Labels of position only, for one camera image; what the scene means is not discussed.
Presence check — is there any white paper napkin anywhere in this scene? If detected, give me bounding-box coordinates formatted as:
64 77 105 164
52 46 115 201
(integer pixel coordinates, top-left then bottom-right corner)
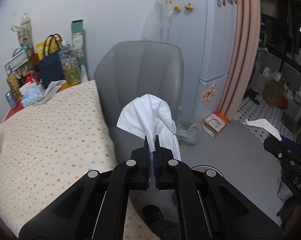
116 94 181 161

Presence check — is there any white tissue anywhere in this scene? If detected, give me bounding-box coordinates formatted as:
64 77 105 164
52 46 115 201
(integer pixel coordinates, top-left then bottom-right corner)
243 118 282 141

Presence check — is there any clear plastic trash bag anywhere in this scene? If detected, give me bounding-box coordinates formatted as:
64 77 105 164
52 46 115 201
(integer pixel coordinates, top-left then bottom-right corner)
176 123 203 146

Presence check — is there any brown cardboard box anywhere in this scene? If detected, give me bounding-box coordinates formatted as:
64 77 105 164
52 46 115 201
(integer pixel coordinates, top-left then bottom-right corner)
263 80 284 107

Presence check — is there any person's black shoe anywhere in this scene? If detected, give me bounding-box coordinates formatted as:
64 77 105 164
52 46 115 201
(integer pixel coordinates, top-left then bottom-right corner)
142 205 180 240

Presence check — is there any orange white cardboard box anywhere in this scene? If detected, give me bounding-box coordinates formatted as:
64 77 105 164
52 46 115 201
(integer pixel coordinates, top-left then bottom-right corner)
202 111 229 138

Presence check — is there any grey upholstered chair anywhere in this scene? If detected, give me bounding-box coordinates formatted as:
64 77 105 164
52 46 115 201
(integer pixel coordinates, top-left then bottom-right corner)
94 41 183 163

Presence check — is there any floral cream tablecloth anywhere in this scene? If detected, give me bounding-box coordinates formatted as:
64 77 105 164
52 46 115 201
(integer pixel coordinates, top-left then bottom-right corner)
0 79 161 240

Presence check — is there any pink curtain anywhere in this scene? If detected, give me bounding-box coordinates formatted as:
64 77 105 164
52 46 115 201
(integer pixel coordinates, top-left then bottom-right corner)
218 0 261 120

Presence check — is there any large tea bottle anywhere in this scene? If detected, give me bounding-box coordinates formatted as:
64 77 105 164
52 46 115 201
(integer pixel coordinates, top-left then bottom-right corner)
58 40 82 86

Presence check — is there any navy lunch bag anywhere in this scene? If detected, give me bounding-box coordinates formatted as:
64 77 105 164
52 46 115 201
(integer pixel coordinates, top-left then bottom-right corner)
38 33 66 90

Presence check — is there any blue tissue pack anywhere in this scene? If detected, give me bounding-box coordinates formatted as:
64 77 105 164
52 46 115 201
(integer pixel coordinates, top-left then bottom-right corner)
19 82 45 108

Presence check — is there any red pot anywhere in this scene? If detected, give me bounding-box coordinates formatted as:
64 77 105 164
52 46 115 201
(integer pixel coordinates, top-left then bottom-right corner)
25 72 38 84

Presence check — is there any yellow snack bag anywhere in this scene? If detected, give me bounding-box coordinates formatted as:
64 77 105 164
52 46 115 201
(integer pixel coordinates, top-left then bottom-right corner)
36 37 61 61

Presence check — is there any blue soda can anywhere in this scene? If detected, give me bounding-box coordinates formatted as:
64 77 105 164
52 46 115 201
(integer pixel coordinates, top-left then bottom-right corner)
5 90 18 109

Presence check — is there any green tall box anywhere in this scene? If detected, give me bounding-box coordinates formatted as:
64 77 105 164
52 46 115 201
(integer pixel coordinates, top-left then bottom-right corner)
71 20 86 66

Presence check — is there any small tea bottle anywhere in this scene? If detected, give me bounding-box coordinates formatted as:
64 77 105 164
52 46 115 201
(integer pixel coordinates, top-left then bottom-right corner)
6 72 23 101

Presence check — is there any white refrigerator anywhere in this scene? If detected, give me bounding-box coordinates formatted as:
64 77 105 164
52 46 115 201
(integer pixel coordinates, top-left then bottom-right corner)
168 0 237 124

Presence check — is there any white tote bag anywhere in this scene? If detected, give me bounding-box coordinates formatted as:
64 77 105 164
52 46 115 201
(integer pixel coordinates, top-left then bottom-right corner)
10 12 34 53

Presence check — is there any black wire basket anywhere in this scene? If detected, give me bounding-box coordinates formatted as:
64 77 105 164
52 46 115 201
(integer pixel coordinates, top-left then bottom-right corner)
4 49 33 75

